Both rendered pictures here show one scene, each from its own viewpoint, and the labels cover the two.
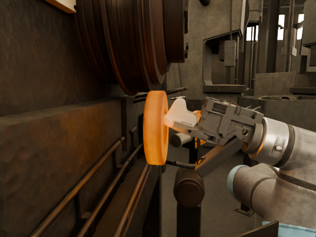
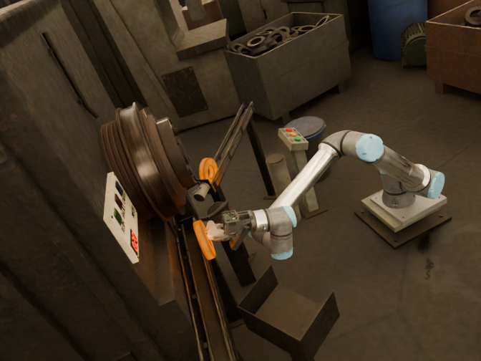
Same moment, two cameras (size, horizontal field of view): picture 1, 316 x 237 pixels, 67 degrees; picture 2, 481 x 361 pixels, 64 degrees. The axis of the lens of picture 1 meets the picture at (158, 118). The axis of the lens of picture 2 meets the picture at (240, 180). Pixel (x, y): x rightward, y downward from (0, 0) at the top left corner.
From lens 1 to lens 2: 1.09 m
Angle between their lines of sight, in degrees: 27
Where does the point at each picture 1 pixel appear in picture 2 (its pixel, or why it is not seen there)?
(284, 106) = (277, 56)
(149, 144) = (208, 256)
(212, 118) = (230, 228)
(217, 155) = (239, 239)
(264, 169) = not seen: hidden behind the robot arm
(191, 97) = (167, 70)
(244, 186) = (258, 237)
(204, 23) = not seen: outside the picture
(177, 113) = (212, 232)
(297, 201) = (280, 243)
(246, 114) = (245, 215)
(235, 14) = not seen: outside the picture
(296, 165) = (274, 230)
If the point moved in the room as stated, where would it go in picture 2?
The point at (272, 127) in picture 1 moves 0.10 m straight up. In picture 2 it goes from (258, 220) to (251, 200)
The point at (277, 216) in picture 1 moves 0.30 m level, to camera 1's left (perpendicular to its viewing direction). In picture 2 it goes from (274, 251) to (207, 288)
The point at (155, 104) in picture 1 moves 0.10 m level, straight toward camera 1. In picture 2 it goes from (202, 238) to (211, 254)
